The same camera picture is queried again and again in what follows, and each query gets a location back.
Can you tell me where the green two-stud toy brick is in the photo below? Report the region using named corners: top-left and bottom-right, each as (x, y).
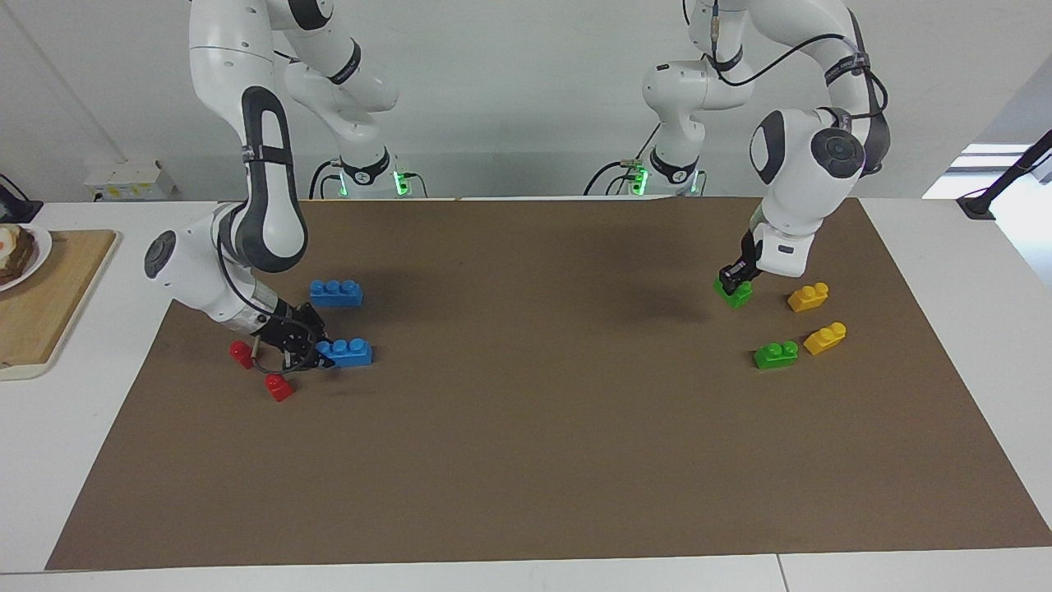
top-left (713, 276), bottom-right (754, 310)
top-left (754, 340), bottom-right (800, 370)

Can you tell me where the blue three-stud toy brick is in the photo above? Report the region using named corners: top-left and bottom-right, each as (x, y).
top-left (310, 280), bottom-right (364, 308)
top-left (316, 336), bottom-right (374, 368)

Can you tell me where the yellow two-stud toy brick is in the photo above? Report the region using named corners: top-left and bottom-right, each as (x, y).
top-left (787, 282), bottom-right (830, 313)
top-left (804, 321), bottom-right (847, 356)

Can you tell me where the wooden cutting board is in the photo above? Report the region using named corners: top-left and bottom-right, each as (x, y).
top-left (0, 230), bottom-right (122, 381)

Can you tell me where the brown table mat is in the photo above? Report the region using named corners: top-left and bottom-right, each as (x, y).
top-left (45, 196), bottom-right (1052, 571)

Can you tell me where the bright window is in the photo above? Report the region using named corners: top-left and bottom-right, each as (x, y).
top-left (922, 144), bottom-right (1033, 200)

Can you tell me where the white plate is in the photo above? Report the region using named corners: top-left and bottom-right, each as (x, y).
top-left (0, 224), bottom-right (53, 293)

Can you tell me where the black clamp stand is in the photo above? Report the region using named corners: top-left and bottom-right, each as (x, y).
top-left (957, 130), bottom-right (1052, 221)

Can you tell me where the toast with egg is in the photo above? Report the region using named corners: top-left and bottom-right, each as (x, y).
top-left (0, 224), bottom-right (38, 286)

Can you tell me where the black desk device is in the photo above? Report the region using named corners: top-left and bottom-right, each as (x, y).
top-left (0, 174), bottom-right (44, 224)

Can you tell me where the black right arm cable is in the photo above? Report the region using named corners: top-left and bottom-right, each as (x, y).
top-left (215, 210), bottom-right (284, 321)

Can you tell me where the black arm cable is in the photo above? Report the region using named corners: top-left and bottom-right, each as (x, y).
top-left (708, 0), bottom-right (890, 124)
top-left (215, 210), bottom-right (284, 321)

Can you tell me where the black left base cable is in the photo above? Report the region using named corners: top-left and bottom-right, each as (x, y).
top-left (584, 160), bottom-right (640, 197)

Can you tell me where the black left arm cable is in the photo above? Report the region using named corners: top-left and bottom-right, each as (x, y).
top-left (708, 0), bottom-right (890, 124)

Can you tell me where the white wall socket box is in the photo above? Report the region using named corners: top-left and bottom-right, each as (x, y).
top-left (85, 160), bottom-right (177, 201)

